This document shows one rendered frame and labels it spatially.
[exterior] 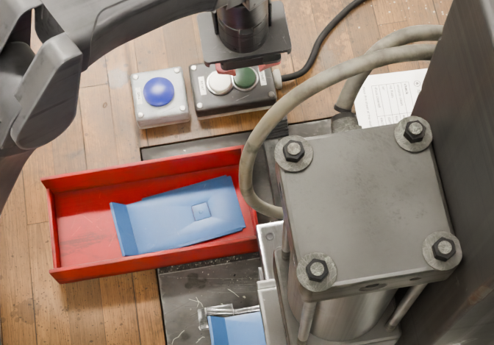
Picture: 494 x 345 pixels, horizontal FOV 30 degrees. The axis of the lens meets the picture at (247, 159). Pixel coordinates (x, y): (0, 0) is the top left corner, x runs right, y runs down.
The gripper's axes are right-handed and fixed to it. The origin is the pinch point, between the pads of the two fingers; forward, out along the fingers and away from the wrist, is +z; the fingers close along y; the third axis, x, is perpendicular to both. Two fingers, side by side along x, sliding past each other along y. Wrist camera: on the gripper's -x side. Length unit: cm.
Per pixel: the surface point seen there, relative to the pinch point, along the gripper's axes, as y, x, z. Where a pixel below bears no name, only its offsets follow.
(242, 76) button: 0.6, -0.2, 3.0
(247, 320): 5.0, 31.7, -2.1
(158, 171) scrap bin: 12.9, 10.4, 4.1
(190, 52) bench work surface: 6.7, -6.6, 6.8
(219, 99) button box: 4.0, 2.2, 3.8
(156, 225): 14.2, 16.7, 5.8
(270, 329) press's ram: 3.1, 36.4, -21.4
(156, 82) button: 11.6, -1.2, 3.0
